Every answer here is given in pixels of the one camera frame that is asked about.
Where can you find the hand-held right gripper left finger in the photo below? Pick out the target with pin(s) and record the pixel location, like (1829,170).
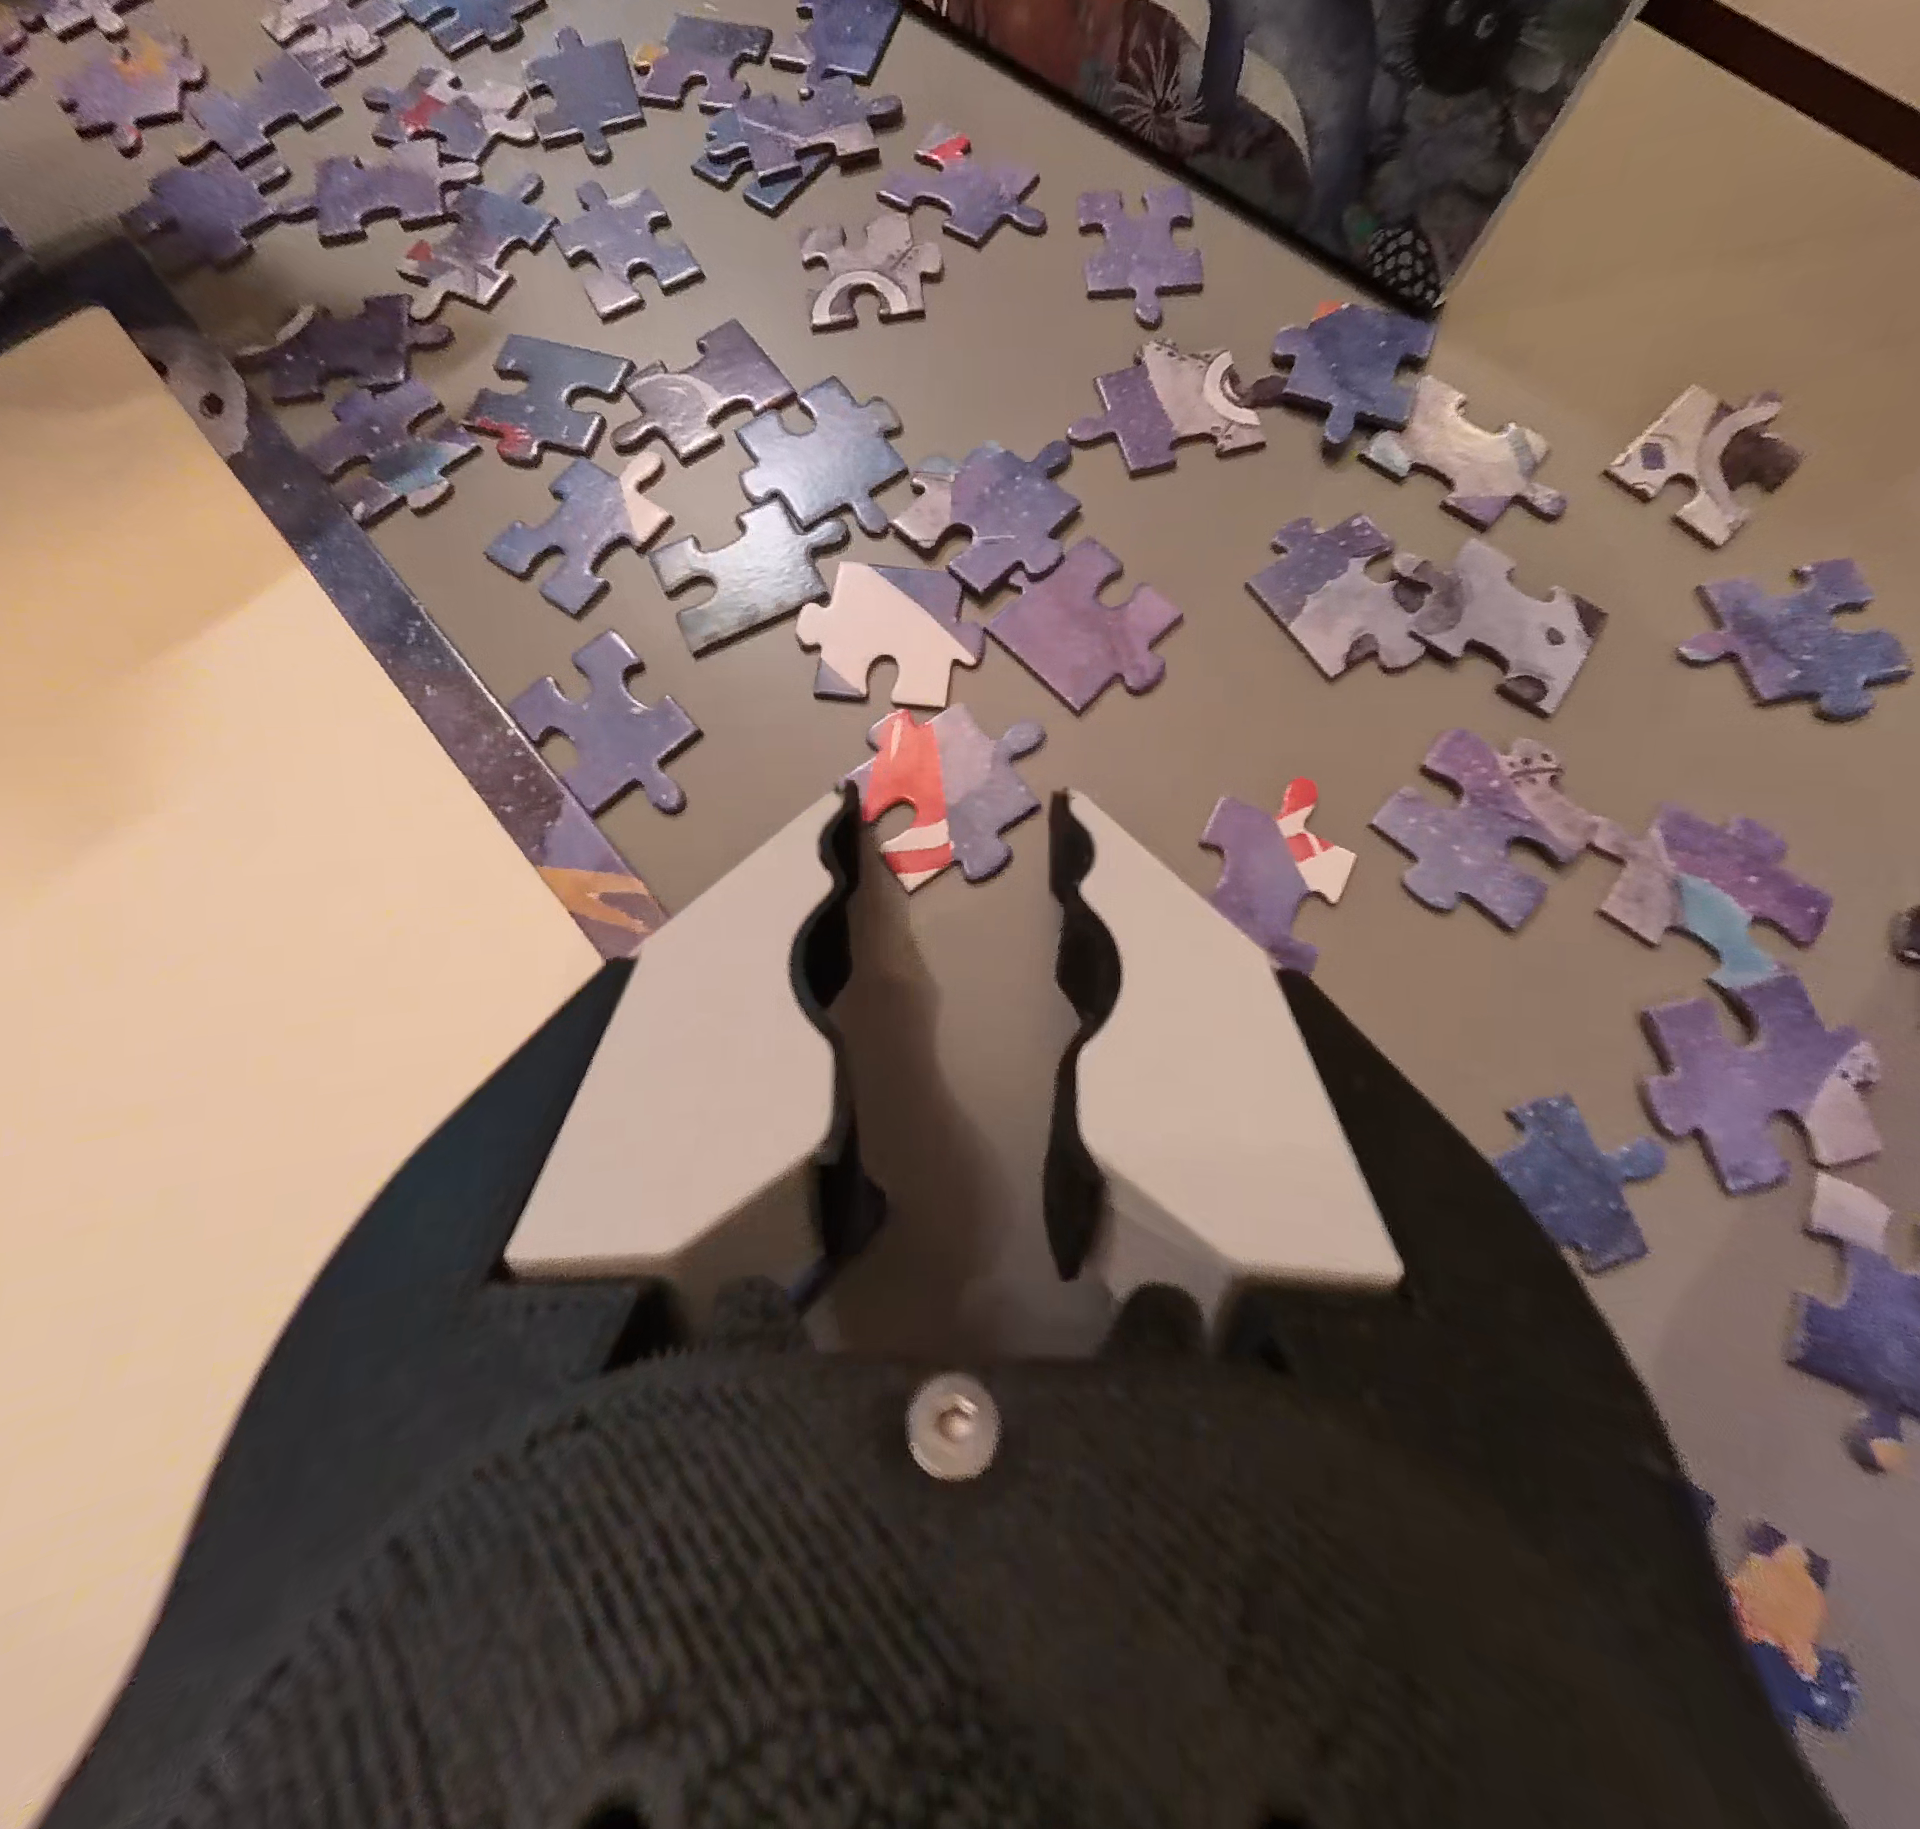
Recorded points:
(689,1096)

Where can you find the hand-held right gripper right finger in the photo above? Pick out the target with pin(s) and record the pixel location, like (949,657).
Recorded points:
(1213,1110)

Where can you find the red striped puzzle piece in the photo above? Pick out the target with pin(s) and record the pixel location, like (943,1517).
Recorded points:
(960,795)

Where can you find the purple puzzle pieces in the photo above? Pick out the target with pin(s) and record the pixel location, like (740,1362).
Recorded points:
(1079,628)

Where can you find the white blue rocket puzzle piece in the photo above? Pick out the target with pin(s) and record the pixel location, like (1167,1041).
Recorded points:
(870,628)

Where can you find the white puzzle frame blue border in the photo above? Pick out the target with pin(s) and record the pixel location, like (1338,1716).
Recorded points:
(228,885)

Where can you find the four-picture animal picture board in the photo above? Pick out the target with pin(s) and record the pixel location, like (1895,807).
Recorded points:
(1350,91)

